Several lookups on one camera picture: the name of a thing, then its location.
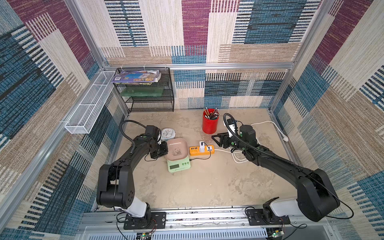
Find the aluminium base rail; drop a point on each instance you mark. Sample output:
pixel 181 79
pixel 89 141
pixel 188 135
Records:
pixel 220 223

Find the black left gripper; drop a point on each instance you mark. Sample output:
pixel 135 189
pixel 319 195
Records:
pixel 165 150

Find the pink panda scale bowl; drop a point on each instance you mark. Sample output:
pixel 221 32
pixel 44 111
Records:
pixel 177 149

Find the colourful magazine on shelf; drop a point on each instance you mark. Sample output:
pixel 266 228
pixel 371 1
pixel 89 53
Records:
pixel 137 77

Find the white wire mesh basket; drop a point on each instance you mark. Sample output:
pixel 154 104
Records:
pixel 90 107

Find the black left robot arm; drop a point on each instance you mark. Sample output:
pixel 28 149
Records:
pixel 116 188

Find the green electronic kitchen scale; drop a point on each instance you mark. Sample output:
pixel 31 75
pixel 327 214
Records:
pixel 179 165

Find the green folder in shelf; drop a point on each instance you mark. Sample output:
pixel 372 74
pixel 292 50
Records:
pixel 142 92

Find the black wire mesh shelf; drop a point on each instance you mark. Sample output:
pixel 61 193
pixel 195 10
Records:
pixel 148 97

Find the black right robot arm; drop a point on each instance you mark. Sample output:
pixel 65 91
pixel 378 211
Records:
pixel 316 196

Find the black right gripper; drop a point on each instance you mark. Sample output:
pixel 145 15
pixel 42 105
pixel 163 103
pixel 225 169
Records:
pixel 226 140

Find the white usb charger adapter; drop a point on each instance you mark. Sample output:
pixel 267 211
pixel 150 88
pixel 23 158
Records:
pixel 202 147

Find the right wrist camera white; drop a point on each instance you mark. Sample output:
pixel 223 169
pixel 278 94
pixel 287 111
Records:
pixel 232 125

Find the white round alarm clock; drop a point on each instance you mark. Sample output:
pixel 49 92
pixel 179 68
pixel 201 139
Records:
pixel 167 134

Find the pencils in cup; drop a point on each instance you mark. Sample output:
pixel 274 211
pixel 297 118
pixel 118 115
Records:
pixel 211 114

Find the red pencil cup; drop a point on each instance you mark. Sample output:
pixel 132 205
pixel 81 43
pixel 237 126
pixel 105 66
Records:
pixel 209 126

